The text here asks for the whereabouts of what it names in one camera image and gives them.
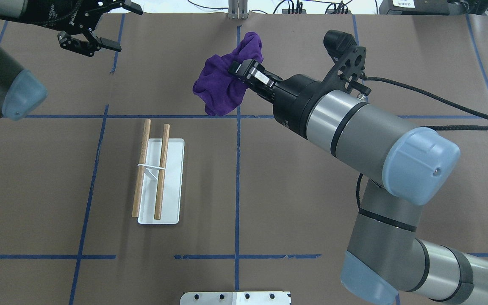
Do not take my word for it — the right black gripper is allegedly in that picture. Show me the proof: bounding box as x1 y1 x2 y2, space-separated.
228 59 330 138

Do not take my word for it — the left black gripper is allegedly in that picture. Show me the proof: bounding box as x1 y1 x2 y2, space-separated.
15 0 144 57

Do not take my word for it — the purple towel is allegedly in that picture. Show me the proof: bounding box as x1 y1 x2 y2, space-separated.
192 32 263 116

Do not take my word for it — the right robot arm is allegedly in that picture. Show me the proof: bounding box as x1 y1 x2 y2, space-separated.
228 60 488 305

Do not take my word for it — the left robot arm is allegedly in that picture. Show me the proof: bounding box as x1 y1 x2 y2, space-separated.
0 0 143 120

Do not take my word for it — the wooden rack rod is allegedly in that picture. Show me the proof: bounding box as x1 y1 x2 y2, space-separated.
154 124 170 220
131 119 151 218

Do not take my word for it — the white towel rack base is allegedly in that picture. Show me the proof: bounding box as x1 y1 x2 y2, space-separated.
137 139 185 225

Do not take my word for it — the black box with label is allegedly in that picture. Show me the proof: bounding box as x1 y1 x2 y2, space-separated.
378 0 450 16

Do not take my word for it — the grey aluminium frame post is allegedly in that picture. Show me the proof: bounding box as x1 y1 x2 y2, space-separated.
228 0 250 20

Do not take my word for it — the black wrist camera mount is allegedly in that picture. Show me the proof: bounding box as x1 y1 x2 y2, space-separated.
322 30 371 98

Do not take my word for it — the black braided cable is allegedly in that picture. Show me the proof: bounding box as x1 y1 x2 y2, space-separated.
356 76 488 208

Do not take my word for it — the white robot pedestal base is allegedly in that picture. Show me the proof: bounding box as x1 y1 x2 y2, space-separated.
180 291 292 305

